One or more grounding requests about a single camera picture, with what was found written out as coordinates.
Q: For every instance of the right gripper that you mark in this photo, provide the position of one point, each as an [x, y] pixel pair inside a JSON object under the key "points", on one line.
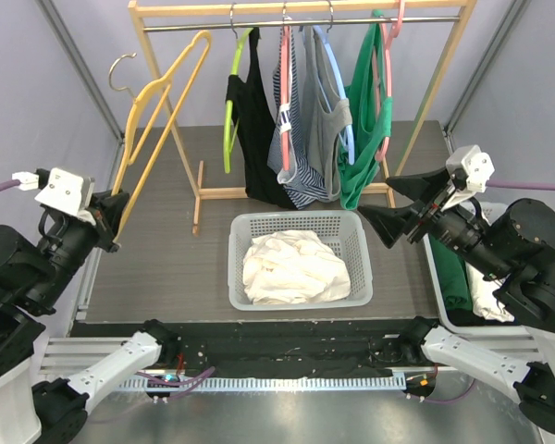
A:
{"points": [[425, 213]]}

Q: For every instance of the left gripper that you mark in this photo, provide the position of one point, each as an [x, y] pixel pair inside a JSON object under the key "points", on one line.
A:
{"points": [[106, 208]]}

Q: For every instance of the yellow plastic hanger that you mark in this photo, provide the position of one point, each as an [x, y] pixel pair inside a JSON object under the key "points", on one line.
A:
{"points": [[160, 89]]}

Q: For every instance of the white tank top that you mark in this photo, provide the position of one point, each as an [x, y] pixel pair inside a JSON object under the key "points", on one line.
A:
{"points": [[293, 267]]}

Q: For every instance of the lime green hanger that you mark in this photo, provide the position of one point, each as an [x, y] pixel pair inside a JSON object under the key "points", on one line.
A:
{"points": [[230, 129]]}

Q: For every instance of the black tank top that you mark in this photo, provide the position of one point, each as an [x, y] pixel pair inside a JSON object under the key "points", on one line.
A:
{"points": [[255, 130]]}

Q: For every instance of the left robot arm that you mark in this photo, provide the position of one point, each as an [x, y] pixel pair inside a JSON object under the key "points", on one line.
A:
{"points": [[32, 278]]}

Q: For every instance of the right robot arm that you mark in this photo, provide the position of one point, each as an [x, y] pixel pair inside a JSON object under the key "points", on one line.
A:
{"points": [[517, 250]]}

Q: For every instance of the light blue hanger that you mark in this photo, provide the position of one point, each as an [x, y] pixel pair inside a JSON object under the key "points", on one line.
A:
{"points": [[340, 88]]}

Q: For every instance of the green tank top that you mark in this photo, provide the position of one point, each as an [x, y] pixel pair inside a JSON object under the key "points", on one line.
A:
{"points": [[371, 115]]}

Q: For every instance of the grey tank top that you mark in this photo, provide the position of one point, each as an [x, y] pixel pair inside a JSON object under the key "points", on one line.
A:
{"points": [[321, 125]]}

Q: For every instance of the blue striped tank top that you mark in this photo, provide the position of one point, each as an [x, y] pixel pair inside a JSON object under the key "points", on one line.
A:
{"points": [[303, 183]]}

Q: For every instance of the pink hanger with green top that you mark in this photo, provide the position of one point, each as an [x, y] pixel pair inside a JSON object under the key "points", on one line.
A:
{"points": [[387, 69]]}

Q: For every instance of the pink hanger with striped top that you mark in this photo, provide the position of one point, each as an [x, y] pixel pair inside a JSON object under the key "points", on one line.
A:
{"points": [[285, 87]]}

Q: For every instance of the white basket centre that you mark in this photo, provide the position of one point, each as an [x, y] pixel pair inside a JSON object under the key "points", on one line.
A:
{"points": [[340, 230]]}

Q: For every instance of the white basket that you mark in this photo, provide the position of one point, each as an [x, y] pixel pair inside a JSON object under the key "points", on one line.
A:
{"points": [[465, 322], [340, 230]]}

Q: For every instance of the green cloth in basket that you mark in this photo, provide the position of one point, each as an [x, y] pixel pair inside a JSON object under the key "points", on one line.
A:
{"points": [[452, 280]]}

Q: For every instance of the white basket right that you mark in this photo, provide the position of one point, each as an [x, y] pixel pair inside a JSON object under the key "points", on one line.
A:
{"points": [[465, 322]]}

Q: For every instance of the wooden clothes rack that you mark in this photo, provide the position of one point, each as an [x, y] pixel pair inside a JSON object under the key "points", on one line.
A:
{"points": [[138, 13]]}

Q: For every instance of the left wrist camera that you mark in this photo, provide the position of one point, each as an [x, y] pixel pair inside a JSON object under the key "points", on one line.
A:
{"points": [[68, 193]]}

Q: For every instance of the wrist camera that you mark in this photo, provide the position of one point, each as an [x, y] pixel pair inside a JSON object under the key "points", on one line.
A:
{"points": [[469, 169], [68, 193]]}

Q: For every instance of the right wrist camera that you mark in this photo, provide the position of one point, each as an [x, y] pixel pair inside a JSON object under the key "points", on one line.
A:
{"points": [[469, 169]]}

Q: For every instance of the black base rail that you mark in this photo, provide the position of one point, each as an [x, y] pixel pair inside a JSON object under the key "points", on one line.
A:
{"points": [[292, 349]]}

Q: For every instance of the white slotted cable duct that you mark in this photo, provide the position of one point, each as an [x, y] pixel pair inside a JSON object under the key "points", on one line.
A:
{"points": [[228, 385]]}

